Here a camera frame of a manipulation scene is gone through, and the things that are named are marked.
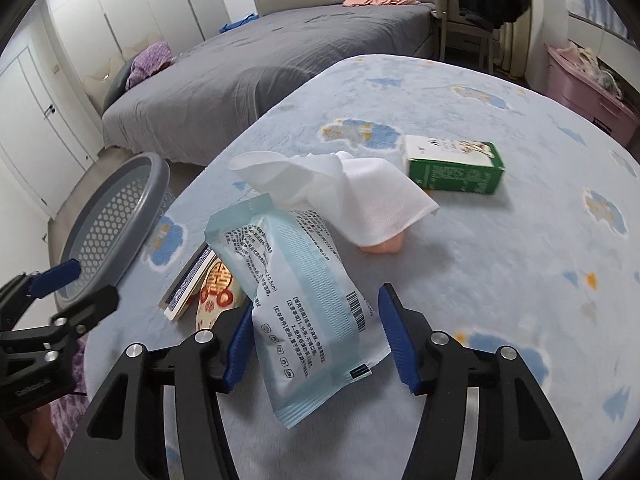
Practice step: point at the pink storage box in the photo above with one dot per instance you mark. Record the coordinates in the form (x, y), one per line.
(576, 91)

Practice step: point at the dark green cushion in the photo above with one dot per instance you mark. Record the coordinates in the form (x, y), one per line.
(118, 85)

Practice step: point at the green white carton box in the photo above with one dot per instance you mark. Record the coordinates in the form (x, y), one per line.
(453, 165)

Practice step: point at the white double door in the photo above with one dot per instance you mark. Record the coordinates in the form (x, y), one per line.
(37, 144)

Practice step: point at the light blue patterned blanket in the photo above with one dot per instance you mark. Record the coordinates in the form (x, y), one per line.
(549, 263)

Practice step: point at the left hand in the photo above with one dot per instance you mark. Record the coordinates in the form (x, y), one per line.
(43, 441)

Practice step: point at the red gold round packet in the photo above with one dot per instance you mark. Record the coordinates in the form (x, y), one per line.
(220, 292)

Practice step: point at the purple knitted blanket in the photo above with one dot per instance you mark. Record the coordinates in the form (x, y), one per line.
(149, 62)

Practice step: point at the pink soft toy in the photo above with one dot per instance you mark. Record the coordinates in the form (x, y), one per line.
(387, 242)

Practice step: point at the white tissue cloth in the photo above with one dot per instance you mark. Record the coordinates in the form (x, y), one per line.
(359, 197)

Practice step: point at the grey bed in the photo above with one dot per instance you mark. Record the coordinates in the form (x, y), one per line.
(192, 110)

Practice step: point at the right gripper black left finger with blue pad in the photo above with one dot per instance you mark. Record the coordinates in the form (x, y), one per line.
(122, 435)

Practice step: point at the beige crown-shaped bench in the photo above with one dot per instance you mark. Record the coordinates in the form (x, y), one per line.
(97, 85)

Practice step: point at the purple fuzzy cloth below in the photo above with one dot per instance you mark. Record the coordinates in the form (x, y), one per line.
(67, 411)

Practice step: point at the grey perforated trash basket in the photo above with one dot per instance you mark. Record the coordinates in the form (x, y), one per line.
(113, 226)

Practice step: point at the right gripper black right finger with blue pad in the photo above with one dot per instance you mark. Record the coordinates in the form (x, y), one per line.
(518, 434)

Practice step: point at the white wardrobe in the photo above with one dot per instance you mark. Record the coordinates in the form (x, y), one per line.
(104, 27)

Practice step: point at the blue garment on bed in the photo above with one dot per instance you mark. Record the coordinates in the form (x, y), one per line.
(243, 21)

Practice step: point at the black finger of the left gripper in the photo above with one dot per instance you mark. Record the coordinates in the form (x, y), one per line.
(76, 321)

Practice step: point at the pink garment on bed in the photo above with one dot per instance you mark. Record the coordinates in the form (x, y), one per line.
(355, 3)

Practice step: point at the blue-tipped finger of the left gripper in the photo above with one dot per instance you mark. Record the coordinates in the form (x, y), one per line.
(18, 294)

